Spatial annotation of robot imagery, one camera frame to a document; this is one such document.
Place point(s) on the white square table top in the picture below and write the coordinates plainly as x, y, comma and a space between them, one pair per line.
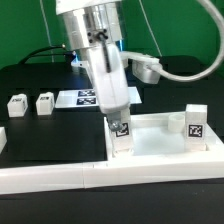
160, 137

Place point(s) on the white plate with fiducial tags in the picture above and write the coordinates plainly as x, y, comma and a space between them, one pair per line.
87, 98

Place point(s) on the white L-shaped obstacle fence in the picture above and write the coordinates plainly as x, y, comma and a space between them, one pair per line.
104, 173

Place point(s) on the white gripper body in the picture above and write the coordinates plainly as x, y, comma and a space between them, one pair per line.
107, 75

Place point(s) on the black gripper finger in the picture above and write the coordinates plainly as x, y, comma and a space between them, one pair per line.
114, 121

